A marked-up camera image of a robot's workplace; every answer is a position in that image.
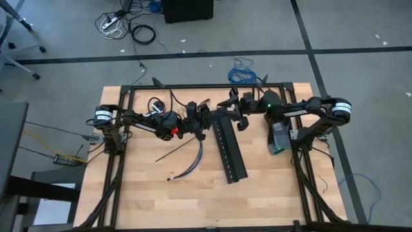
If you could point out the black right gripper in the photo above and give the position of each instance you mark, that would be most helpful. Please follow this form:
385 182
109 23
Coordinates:
252 103

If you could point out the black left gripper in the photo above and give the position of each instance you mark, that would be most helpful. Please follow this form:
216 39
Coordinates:
194 124

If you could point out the black zip tie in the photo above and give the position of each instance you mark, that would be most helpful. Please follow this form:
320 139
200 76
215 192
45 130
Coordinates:
175 149

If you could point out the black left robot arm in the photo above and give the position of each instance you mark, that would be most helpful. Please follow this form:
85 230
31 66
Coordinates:
141 124

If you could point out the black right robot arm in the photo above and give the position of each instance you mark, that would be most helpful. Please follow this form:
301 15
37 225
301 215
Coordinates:
299 111

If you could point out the black cabinet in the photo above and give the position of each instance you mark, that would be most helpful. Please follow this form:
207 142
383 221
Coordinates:
188 11

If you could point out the white power strip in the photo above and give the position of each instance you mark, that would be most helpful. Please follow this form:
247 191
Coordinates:
111 22

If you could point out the black controller box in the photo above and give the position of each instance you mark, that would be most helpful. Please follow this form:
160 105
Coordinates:
66 160

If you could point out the black furniture beam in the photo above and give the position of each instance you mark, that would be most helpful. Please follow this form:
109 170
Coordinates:
42 189

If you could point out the grey office chair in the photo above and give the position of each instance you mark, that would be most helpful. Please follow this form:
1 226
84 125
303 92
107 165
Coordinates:
22 67

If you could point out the grey desk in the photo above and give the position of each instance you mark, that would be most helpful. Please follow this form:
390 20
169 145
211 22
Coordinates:
13 145

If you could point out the black aluminium table frame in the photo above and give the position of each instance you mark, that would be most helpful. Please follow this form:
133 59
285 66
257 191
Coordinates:
209 86

